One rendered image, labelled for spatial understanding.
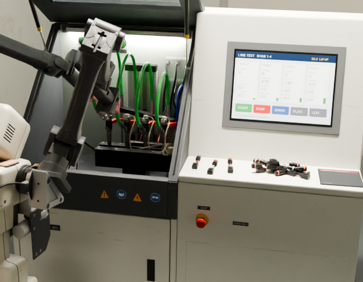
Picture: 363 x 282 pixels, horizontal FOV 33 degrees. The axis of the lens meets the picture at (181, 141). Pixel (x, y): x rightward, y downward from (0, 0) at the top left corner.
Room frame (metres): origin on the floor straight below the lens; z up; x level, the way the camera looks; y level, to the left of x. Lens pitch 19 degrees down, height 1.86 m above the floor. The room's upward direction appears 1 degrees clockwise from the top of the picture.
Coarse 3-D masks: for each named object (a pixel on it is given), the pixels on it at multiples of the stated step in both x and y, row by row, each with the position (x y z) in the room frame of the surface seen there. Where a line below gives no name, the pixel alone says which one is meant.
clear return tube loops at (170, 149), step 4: (148, 116) 2.45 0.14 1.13; (168, 120) 2.43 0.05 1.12; (152, 124) 2.41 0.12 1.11; (168, 124) 2.40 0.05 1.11; (132, 128) 2.39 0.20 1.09; (148, 136) 2.35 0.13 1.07; (164, 136) 2.33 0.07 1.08; (148, 140) 2.34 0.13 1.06; (164, 140) 2.33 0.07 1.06; (148, 144) 2.34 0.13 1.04; (160, 144) 2.41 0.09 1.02; (164, 144) 2.32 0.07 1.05; (168, 144) 2.41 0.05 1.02; (140, 148) 2.38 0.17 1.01; (164, 148) 2.32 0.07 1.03; (168, 148) 2.40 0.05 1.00; (172, 148) 2.40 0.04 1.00; (152, 152) 2.34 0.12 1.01; (156, 152) 2.35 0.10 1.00; (160, 152) 2.36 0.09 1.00; (168, 152) 2.40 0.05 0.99; (172, 152) 2.40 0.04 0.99
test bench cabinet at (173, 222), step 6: (174, 222) 2.17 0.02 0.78; (174, 228) 2.17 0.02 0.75; (174, 234) 2.17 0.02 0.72; (18, 240) 2.29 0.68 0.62; (174, 240) 2.17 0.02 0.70; (18, 246) 2.29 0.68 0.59; (174, 246) 2.17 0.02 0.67; (18, 252) 2.29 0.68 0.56; (174, 252) 2.17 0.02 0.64; (174, 258) 2.17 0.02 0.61; (174, 264) 2.17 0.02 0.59; (174, 270) 2.17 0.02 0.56; (174, 276) 2.17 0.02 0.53
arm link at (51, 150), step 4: (56, 140) 1.70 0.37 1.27; (60, 140) 1.70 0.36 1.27; (52, 144) 1.68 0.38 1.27; (56, 144) 1.69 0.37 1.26; (60, 144) 1.69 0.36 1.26; (64, 144) 1.70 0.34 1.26; (68, 144) 1.70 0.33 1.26; (52, 148) 1.67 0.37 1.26; (56, 148) 1.67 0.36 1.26; (60, 148) 1.68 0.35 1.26; (64, 148) 1.68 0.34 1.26; (68, 148) 1.69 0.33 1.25; (48, 152) 1.66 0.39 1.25; (52, 152) 1.66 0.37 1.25; (56, 152) 1.66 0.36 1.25; (60, 152) 1.67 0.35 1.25; (64, 152) 1.67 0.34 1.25; (68, 152) 1.68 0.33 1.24; (64, 156) 1.66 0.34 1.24
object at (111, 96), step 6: (108, 90) 2.07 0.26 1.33; (114, 90) 2.13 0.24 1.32; (120, 90) 2.14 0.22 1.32; (108, 96) 2.07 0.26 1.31; (114, 96) 2.11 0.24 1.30; (102, 102) 2.08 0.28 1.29; (108, 102) 2.08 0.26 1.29; (114, 102) 2.10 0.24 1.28; (96, 108) 2.10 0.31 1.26; (102, 108) 2.09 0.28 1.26; (108, 108) 2.08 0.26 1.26
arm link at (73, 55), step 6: (72, 54) 2.27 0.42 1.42; (78, 54) 2.28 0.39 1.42; (54, 60) 2.19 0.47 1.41; (60, 60) 2.20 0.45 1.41; (66, 60) 2.25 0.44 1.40; (72, 60) 2.26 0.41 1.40; (78, 60) 2.26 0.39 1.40; (60, 66) 2.19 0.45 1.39; (66, 66) 2.20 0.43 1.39; (60, 72) 2.23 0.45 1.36
